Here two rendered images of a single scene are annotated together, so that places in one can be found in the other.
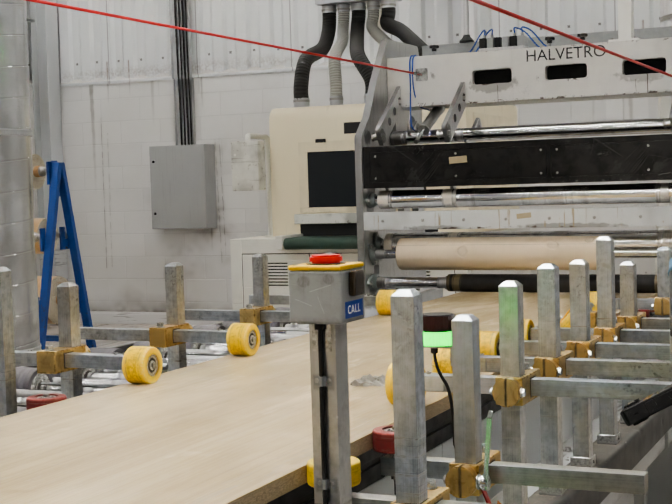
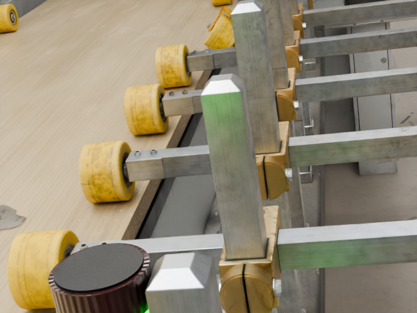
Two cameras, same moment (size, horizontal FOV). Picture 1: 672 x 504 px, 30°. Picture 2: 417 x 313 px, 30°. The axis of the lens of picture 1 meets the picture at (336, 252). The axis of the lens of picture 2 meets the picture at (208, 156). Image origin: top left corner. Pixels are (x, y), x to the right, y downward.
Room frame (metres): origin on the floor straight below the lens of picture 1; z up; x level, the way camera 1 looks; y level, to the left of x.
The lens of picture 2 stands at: (1.59, -0.14, 1.32)
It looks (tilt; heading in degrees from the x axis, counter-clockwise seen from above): 22 degrees down; 347
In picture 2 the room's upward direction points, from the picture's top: 9 degrees counter-clockwise
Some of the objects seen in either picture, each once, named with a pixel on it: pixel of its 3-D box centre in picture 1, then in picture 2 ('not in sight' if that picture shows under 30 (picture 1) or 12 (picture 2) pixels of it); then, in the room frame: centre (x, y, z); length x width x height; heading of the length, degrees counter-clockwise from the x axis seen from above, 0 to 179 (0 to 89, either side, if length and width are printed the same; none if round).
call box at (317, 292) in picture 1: (327, 295); not in sight; (1.51, 0.01, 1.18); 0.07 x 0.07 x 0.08; 65
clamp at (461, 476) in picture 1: (471, 473); not in sight; (2.00, -0.21, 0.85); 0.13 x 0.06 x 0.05; 155
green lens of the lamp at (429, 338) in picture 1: (437, 337); not in sight; (2.00, -0.16, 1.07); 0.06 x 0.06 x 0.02
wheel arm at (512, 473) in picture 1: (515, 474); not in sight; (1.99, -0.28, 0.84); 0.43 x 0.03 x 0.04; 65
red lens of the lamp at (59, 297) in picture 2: (437, 321); (102, 284); (2.00, -0.16, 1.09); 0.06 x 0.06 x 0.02
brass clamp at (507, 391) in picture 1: (516, 387); (252, 260); (2.23, -0.32, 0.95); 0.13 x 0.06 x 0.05; 155
